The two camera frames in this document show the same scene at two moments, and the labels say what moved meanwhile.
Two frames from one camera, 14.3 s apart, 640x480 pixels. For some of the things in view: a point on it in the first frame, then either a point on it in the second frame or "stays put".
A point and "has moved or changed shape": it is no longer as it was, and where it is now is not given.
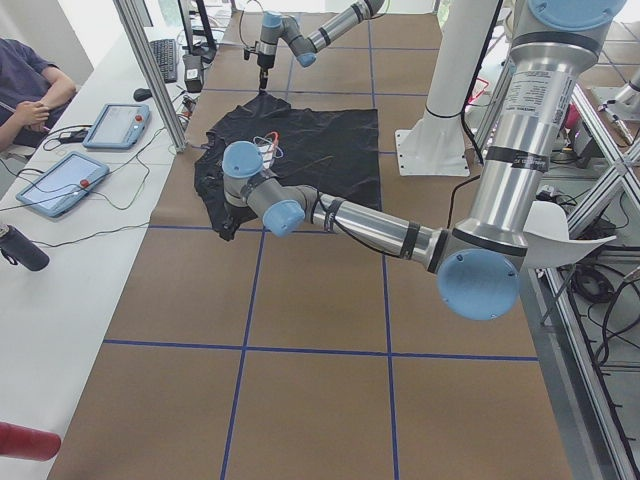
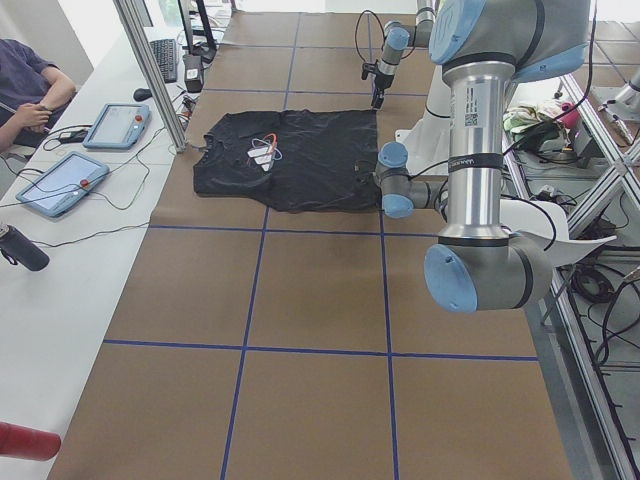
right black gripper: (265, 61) → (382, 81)
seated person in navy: (33, 92) stays put
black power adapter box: (193, 72) stays put
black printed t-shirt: (333, 151) has moved or changed shape
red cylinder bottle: (26, 443) stays put
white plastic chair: (548, 243) stays put
